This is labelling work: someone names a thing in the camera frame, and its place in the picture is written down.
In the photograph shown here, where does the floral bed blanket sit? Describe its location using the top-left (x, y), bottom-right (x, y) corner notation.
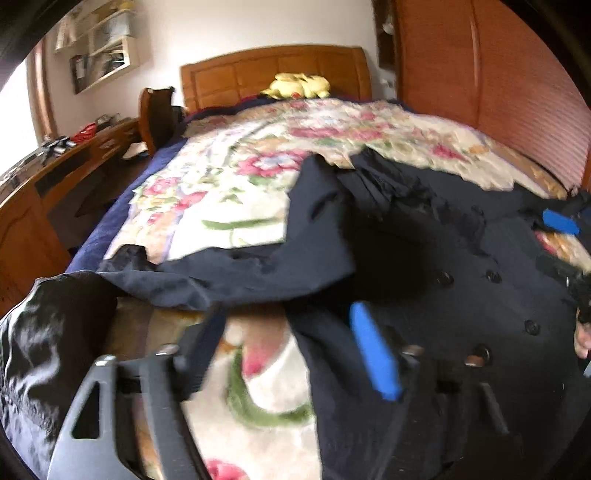
top-left (103, 98), bottom-right (569, 479)

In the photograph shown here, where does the person's right hand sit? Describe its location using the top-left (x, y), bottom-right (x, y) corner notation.
top-left (573, 311), bottom-right (591, 359)

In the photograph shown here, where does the wooden chair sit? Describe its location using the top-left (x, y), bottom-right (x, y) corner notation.
top-left (138, 87), bottom-right (184, 157)

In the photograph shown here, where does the blue bed sheet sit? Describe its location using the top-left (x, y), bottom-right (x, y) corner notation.
top-left (65, 107), bottom-right (237, 273)

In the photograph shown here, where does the shiny black jacket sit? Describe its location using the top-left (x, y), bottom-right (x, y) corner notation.
top-left (1, 271), bottom-right (117, 479)

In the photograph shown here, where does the white wall shelf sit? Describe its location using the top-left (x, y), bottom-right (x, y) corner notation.
top-left (54, 0), bottom-right (139, 94)

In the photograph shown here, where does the wooden wardrobe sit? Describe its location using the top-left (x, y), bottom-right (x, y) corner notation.
top-left (373, 1), bottom-right (590, 189)

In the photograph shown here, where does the yellow plush toy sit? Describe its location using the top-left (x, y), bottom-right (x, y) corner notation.
top-left (260, 73), bottom-right (331, 100)

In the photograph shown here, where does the red basket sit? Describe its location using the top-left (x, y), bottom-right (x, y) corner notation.
top-left (70, 122), bottom-right (97, 145)

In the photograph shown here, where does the wooden desk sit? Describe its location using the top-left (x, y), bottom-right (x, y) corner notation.
top-left (0, 119), bottom-right (139, 314)

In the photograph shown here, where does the wooden headboard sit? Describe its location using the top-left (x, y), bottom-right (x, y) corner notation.
top-left (180, 44), bottom-right (373, 113)

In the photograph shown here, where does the black trench coat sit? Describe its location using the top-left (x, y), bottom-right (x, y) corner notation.
top-left (99, 149), bottom-right (590, 479)

